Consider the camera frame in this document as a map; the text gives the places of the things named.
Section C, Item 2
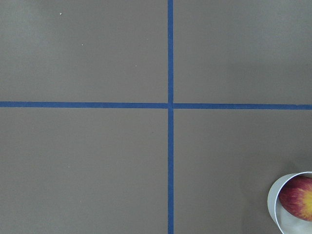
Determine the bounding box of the red yellow apple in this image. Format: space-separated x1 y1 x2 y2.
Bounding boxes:
278 176 312 221

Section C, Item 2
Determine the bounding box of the white bowl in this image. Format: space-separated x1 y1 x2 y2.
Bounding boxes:
267 172 312 234

